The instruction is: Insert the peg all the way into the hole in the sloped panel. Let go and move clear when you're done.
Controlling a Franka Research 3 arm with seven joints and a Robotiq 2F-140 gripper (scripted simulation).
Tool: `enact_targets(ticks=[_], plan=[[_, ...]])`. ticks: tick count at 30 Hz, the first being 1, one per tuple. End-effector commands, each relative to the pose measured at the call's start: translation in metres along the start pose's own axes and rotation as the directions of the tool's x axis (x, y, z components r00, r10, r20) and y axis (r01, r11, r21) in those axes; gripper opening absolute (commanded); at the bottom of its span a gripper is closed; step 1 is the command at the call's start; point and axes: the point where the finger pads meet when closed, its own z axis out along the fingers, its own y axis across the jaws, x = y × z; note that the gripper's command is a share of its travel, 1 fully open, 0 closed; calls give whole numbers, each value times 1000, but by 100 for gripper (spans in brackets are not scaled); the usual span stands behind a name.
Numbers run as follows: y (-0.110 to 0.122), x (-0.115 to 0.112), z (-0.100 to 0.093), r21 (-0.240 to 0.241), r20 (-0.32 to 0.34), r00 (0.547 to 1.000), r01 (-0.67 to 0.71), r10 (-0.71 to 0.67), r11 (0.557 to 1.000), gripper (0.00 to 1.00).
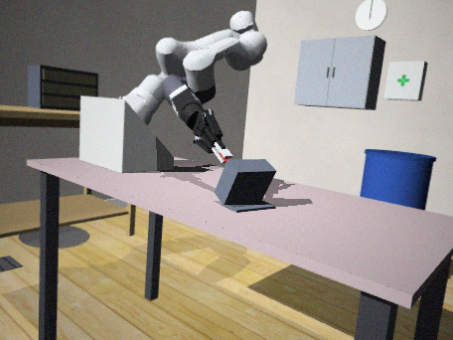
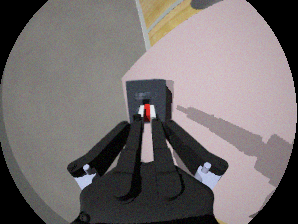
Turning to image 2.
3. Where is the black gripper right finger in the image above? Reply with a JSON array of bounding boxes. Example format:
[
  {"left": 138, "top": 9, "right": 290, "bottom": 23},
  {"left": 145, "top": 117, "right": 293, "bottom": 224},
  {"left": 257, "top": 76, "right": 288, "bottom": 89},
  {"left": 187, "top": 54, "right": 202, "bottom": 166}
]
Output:
[{"left": 150, "top": 105, "right": 229, "bottom": 202}]

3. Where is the red peg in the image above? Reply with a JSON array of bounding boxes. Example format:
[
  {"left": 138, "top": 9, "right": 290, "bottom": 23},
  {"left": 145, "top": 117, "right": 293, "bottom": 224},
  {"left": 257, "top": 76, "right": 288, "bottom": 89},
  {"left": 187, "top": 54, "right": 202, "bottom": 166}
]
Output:
[{"left": 144, "top": 104, "right": 150, "bottom": 122}]

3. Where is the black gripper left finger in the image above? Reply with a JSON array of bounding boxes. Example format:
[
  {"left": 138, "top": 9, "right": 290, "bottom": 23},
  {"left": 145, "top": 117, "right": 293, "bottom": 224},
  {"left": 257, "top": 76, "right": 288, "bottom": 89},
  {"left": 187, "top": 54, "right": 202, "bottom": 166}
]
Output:
[{"left": 67, "top": 105, "right": 145, "bottom": 201}]

